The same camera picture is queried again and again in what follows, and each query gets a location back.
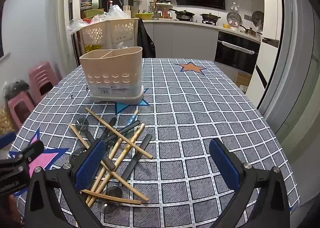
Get spice rack with bottles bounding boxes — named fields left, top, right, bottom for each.
left=150, top=0, right=174, bottom=20

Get yellow colander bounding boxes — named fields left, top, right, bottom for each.
left=134, top=12, right=153, bottom=20

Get beige plastic utensil holder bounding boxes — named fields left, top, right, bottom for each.
left=79, top=46, right=145, bottom=105

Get cardboard box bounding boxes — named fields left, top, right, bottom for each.
left=234, top=72, right=252, bottom=91

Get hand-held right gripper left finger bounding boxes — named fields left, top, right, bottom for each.
left=24, top=139, right=107, bottom=228

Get black plastic bag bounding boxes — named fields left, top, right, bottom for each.
left=4, top=80, right=30, bottom=101

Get bag of yellow balls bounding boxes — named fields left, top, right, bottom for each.
left=0, top=110, right=14, bottom=135

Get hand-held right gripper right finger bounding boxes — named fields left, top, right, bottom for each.
left=209, top=138, right=292, bottom=228

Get hanging metal strainer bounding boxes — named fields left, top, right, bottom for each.
left=227, top=12, right=242, bottom=27

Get clear plastic bag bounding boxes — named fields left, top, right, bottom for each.
left=67, top=18, right=86, bottom=35
left=90, top=14, right=108, bottom=25

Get black built-in oven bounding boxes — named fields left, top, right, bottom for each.
left=214, top=31, right=262, bottom=75

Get yellow oil bottle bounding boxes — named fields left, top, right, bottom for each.
left=85, top=44, right=103, bottom=55

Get stack of pink stools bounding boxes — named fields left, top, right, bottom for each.
left=28, top=62, right=62, bottom=103

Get black hanging bag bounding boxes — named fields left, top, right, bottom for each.
left=137, top=18, right=157, bottom=58

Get curved bamboo chopstick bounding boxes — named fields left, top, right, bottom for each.
left=80, top=189, right=142, bottom=205

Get whitish plastic bag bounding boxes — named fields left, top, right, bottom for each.
left=105, top=5, right=131, bottom=21

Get grey kitchen counter cabinets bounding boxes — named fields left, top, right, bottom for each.
left=141, top=18, right=262, bottom=62

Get steel pot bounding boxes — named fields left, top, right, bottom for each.
left=240, top=25, right=257, bottom=37

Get grey checked tablecloth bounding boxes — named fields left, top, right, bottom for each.
left=7, top=57, right=300, bottom=228

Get black plastic utensil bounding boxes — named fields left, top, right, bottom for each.
left=102, top=120, right=141, bottom=143
left=100, top=117, right=117, bottom=140

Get tall white cabinet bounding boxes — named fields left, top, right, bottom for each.
left=245, top=35, right=280, bottom=106

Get pink plastic stool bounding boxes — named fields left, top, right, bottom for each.
left=7, top=97, right=35, bottom=131

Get beige perforated storage rack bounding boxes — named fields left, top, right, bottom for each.
left=79, top=17, right=139, bottom=55

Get patterned bamboo chopstick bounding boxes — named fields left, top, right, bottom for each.
left=86, top=123, right=145, bottom=205

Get blue dotted chopstick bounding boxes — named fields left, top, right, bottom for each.
left=129, top=109, right=139, bottom=125

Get grey sliding door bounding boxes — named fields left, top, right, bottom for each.
left=257, top=0, right=320, bottom=148

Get green plastic basin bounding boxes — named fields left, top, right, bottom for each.
left=84, top=9, right=105, bottom=18

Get hanging round metal rack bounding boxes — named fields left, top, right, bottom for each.
left=252, top=11, right=265, bottom=28

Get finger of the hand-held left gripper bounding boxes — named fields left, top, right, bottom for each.
left=9, top=140, right=45, bottom=166
left=0, top=132, right=16, bottom=149

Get black wok with lid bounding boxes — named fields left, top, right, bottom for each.
left=169, top=9, right=196, bottom=21

